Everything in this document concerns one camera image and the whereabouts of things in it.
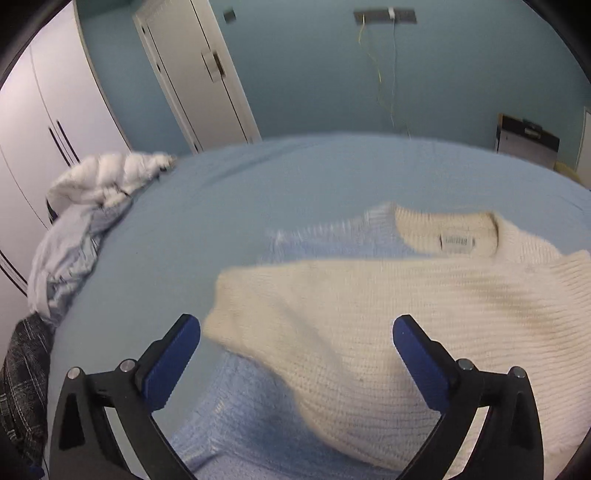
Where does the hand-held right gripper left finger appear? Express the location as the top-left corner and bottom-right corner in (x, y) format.
(49, 314), (202, 480)

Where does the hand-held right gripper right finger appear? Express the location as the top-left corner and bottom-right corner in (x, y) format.
(392, 315), (544, 480)

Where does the cream and blue knit sweater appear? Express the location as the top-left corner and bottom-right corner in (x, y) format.
(169, 201), (591, 477)

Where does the dark plaid cloth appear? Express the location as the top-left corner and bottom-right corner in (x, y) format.
(1, 314), (52, 468)

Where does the light blue grey cloth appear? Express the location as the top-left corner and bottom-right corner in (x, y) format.
(28, 201), (134, 326)

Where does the blue bed sheet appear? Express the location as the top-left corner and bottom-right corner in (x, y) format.
(46, 134), (591, 480)

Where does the white fluffy garment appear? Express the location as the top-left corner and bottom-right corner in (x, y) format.
(46, 151), (177, 214)

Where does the yellow round object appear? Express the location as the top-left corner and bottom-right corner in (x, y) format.
(554, 161), (591, 189)

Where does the white wardrobe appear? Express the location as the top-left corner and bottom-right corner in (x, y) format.
(0, 0), (134, 352)

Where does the white door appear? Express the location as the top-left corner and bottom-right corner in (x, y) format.
(133, 0), (262, 154)

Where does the white cable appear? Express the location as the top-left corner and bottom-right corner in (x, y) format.
(389, 8), (411, 138)

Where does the yellow cable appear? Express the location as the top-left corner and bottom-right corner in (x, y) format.
(358, 14), (399, 121)

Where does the grey wall socket strip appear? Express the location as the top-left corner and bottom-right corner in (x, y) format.
(353, 8), (418, 25)

